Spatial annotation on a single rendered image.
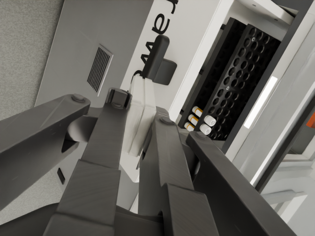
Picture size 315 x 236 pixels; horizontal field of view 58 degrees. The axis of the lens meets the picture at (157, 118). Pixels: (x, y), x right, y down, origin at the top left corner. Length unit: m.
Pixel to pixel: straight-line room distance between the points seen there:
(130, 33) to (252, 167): 0.43
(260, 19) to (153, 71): 0.26
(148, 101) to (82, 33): 0.79
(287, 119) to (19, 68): 1.05
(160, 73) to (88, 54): 0.57
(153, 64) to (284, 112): 0.19
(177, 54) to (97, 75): 0.48
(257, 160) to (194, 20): 0.21
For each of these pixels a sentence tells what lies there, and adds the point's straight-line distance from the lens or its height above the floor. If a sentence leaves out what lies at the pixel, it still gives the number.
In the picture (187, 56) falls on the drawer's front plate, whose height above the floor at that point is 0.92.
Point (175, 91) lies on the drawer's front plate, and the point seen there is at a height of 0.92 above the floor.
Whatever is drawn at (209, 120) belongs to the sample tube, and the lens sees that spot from 0.41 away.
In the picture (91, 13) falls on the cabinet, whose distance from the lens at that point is 0.91.
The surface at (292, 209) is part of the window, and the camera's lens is 0.43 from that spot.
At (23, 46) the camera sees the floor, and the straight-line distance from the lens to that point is 1.23.
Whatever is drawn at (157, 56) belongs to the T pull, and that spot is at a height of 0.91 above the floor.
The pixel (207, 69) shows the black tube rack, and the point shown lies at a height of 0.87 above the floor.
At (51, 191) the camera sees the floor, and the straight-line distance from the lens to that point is 1.68.
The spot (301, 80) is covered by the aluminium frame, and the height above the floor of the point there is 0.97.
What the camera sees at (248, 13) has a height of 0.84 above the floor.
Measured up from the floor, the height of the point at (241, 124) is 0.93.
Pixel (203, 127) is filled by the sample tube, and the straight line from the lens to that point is 0.42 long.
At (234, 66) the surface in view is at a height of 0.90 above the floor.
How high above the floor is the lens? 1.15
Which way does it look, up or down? 43 degrees down
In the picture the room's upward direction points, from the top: 133 degrees clockwise
